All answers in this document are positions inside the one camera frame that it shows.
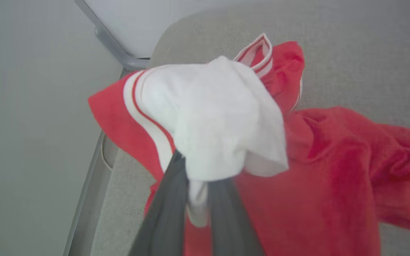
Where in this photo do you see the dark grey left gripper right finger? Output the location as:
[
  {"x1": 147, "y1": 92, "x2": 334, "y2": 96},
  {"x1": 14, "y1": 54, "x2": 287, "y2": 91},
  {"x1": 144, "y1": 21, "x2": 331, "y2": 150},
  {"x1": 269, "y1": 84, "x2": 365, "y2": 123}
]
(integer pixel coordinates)
[{"x1": 207, "y1": 177, "x2": 266, "y2": 256}]

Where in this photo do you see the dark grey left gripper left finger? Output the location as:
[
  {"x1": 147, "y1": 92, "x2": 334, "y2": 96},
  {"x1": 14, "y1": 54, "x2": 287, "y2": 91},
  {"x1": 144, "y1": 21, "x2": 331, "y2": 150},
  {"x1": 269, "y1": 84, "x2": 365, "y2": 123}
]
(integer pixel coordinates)
[{"x1": 128, "y1": 150, "x2": 190, "y2": 256}]

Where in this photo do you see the red and white garment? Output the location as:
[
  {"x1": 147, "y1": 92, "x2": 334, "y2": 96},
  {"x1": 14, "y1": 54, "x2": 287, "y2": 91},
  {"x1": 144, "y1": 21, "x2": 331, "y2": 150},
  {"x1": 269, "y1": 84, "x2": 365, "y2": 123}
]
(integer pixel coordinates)
[{"x1": 88, "y1": 33, "x2": 410, "y2": 256}]

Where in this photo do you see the grey fabric sofa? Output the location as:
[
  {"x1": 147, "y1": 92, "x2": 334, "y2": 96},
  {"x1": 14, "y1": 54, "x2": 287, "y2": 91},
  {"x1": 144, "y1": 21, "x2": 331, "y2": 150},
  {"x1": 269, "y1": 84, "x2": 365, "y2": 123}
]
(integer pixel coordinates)
[{"x1": 90, "y1": 0, "x2": 410, "y2": 256}]

